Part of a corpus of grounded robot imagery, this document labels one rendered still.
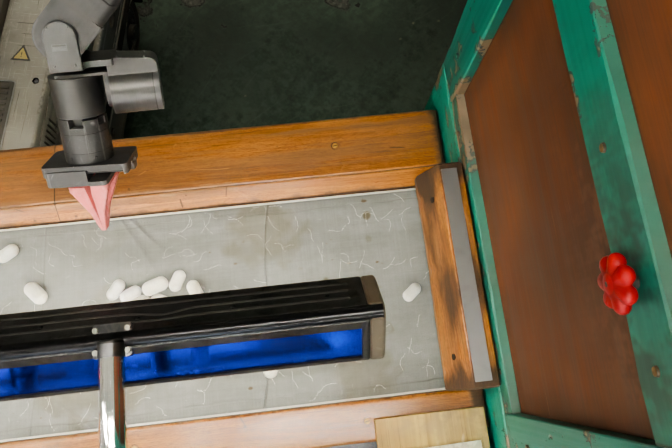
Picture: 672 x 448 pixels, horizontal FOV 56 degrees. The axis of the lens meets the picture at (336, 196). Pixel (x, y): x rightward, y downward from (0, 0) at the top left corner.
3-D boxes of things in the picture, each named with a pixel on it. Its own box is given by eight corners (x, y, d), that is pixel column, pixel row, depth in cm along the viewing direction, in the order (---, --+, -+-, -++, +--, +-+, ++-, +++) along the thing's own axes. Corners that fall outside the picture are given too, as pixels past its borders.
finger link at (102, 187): (117, 239, 80) (104, 169, 76) (59, 243, 79) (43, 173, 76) (129, 215, 86) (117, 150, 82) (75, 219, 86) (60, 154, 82)
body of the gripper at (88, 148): (129, 177, 77) (118, 119, 74) (43, 183, 76) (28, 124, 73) (139, 158, 83) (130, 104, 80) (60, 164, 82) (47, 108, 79)
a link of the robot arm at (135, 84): (50, 9, 75) (37, 22, 68) (149, 2, 77) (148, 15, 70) (71, 105, 81) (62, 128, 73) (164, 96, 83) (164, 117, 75)
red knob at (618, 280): (586, 260, 47) (613, 249, 42) (615, 257, 47) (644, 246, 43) (599, 319, 46) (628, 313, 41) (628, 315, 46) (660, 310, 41)
